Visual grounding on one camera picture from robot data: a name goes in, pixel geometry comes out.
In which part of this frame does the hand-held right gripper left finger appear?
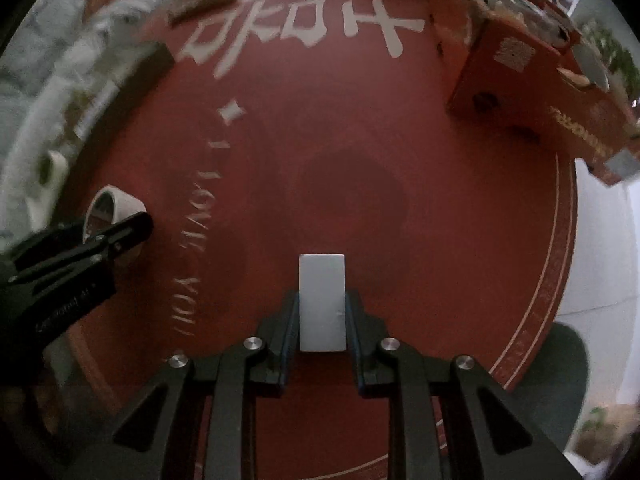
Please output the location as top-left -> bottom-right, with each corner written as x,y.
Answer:
64,289 -> 301,480

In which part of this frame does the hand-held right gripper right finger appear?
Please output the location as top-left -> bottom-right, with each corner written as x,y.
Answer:
345,289 -> 582,480

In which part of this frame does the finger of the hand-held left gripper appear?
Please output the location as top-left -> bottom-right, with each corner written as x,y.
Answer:
9,229 -> 118,288
80,211 -> 154,263

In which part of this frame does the small masking tape roll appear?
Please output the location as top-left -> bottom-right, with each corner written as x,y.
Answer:
82,185 -> 148,262

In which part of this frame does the white rectangular block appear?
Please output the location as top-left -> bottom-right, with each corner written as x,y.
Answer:
298,253 -> 347,353

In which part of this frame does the red printed table mat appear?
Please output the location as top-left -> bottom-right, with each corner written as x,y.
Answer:
44,0 -> 581,480

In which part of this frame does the white covered sofa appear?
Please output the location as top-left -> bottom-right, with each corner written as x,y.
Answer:
0,0 -> 177,242

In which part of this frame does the grey-green chair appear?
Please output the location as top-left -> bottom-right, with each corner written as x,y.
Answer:
509,322 -> 592,454

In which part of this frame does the brown cardboard envelope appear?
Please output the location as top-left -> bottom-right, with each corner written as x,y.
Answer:
167,0 -> 252,27

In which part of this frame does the red gift box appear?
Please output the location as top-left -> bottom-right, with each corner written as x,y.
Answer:
429,0 -> 640,183

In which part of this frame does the green potted plant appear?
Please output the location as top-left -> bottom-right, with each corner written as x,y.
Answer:
581,21 -> 640,97

